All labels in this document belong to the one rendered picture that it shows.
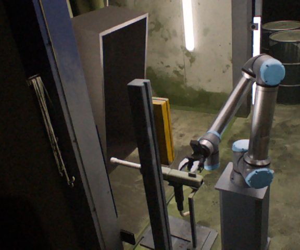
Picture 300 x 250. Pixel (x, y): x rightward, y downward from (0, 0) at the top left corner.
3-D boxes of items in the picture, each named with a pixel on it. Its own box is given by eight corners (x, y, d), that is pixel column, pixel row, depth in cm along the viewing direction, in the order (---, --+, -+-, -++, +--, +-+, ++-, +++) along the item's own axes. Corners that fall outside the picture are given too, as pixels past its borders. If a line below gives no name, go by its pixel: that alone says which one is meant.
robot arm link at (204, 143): (213, 141, 169) (196, 138, 174) (209, 146, 166) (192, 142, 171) (213, 155, 174) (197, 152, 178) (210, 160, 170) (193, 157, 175)
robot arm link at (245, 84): (251, 45, 177) (191, 145, 202) (260, 50, 166) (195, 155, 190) (269, 53, 180) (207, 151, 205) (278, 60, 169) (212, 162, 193)
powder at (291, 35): (269, 33, 452) (270, 32, 451) (312, 30, 435) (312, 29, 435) (271, 44, 406) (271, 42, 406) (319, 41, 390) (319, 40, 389)
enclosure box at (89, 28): (72, 162, 281) (56, 22, 215) (113, 129, 325) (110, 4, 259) (105, 177, 267) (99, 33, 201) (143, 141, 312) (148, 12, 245)
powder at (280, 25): (307, 23, 479) (307, 22, 478) (295, 32, 444) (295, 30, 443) (270, 22, 512) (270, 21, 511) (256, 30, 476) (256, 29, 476)
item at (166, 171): (206, 212, 150) (203, 172, 140) (202, 219, 147) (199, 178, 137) (121, 188, 175) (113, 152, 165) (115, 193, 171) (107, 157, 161)
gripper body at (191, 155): (200, 174, 162) (209, 161, 171) (199, 159, 158) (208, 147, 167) (186, 171, 166) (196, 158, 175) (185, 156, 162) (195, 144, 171)
